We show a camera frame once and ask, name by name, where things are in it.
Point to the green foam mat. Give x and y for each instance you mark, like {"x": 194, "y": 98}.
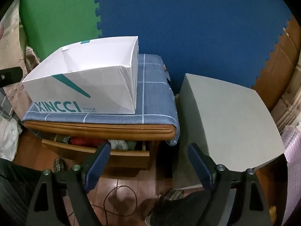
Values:
{"x": 58, "y": 16}

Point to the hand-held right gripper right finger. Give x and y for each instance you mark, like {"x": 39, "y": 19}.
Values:
{"x": 199, "y": 164}

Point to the plaid slipper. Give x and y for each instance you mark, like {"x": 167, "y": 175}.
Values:
{"x": 58, "y": 164}
{"x": 174, "y": 194}

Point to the white cardboard box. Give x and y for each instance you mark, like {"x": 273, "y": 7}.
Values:
{"x": 105, "y": 91}

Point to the red underwear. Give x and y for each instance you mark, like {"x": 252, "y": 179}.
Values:
{"x": 82, "y": 141}

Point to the beige cardboard sheets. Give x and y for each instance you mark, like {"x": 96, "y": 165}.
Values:
{"x": 289, "y": 108}

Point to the pink patterned cloth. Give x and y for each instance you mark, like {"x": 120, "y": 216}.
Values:
{"x": 294, "y": 157}

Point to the blue foam mat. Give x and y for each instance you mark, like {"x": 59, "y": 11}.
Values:
{"x": 188, "y": 28}

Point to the wooden nightstand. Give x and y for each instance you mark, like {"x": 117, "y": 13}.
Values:
{"x": 117, "y": 129}

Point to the blue plaid cloth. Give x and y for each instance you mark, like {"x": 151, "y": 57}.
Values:
{"x": 152, "y": 94}

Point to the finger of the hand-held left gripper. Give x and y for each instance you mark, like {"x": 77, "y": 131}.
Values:
{"x": 10, "y": 76}

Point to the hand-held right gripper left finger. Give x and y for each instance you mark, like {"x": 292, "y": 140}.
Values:
{"x": 100, "y": 160}

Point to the yellow object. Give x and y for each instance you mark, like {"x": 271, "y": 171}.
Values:
{"x": 272, "y": 211}

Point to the person's leg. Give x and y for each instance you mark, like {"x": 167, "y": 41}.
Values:
{"x": 178, "y": 209}
{"x": 14, "y": 188}

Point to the brown wooden door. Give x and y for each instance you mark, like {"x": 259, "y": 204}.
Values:
{"x": 277, "y": 70}

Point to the white floral quilt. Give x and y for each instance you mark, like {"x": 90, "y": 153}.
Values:
{"x": 9, "y": 134}

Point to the person's left leg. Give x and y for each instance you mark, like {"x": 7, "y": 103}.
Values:
{"x": 14, "y": 188}

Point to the person's right leg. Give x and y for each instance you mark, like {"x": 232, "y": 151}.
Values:
{"x": 178, "y": 209}

